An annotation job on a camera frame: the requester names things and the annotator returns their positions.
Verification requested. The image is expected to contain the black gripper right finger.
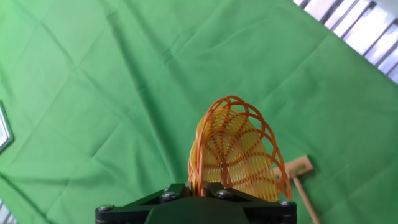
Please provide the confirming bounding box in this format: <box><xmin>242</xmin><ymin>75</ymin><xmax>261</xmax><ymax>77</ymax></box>
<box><xmin>203</xmin><ymin>182</ymin><xmax>297</xmax><ymax>224</ymax></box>

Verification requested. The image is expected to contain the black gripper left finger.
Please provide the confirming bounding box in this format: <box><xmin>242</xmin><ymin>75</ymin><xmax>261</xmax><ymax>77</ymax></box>
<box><xmin>95</xmin><ymin>182</ymin><xmax>193</xmax><ymax>224</ymax></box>

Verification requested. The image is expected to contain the wooden dish rack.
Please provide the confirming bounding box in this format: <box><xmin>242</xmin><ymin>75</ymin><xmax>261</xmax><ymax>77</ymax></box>
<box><xmin>272</xmin><ymin>154</ymin><xmax>322</xmax><ymax>224</ymax></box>

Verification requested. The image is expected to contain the orange woven plastic dish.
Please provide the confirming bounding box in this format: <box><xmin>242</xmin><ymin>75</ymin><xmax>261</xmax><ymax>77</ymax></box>
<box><xmin>187</xmin><ymin>95</ymin><xmax>294</xmax><ymax>203</ymax></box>

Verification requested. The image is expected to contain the green cloth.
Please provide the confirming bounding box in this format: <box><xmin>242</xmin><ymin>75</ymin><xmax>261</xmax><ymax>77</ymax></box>
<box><xmin>0</xmin><ymin>0</ymin><xmax>398</xmax><ymax>224</ymax></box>

